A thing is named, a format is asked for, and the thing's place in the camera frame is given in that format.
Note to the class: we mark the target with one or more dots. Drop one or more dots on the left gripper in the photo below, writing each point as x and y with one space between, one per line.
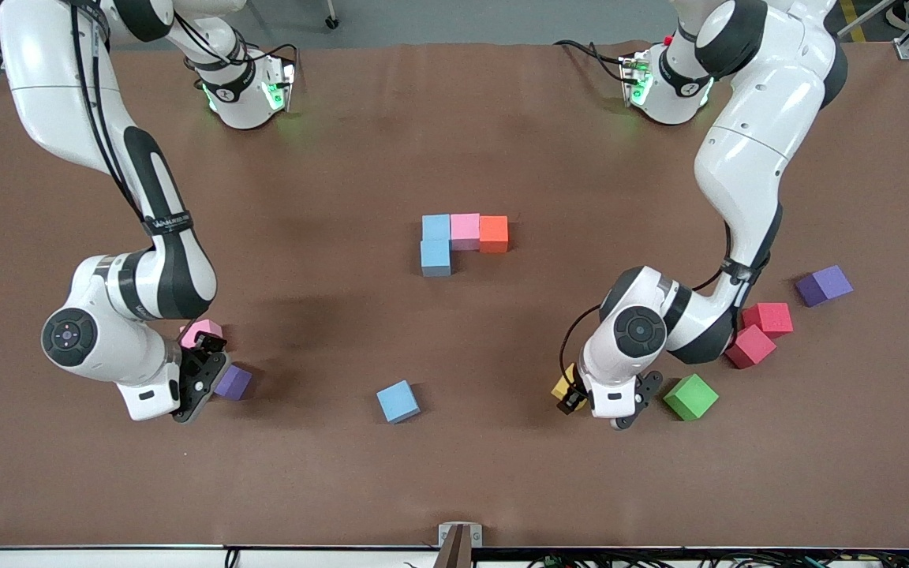
572 401

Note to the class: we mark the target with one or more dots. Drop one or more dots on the pink foam cube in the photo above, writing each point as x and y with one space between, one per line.
200 330
465 231

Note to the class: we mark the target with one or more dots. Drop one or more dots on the white table edge rail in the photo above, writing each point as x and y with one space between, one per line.
68 558

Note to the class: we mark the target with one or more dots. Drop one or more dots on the brown table cover sheet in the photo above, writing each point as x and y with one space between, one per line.
454 473

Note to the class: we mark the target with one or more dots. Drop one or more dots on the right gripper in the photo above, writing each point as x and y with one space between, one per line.
206 348

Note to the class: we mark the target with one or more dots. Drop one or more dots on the red foam cube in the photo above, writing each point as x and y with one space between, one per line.
772 317
750 349

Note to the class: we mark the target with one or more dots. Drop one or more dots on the blue foam cube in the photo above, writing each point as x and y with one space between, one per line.
436 260
436 227
398 401

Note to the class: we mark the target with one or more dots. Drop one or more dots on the orange foam cube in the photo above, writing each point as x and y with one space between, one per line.
494 234

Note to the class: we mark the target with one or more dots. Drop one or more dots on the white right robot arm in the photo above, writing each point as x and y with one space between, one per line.
60 79

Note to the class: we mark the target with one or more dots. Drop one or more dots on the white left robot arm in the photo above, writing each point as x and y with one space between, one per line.
754 142

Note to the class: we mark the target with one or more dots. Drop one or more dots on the yellow foam cube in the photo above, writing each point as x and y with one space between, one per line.
561 388

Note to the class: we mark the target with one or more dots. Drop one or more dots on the purple foam cube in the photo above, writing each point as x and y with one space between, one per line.
237 383
825 285

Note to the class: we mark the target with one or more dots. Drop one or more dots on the green foam cube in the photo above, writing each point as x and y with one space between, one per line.
690 397

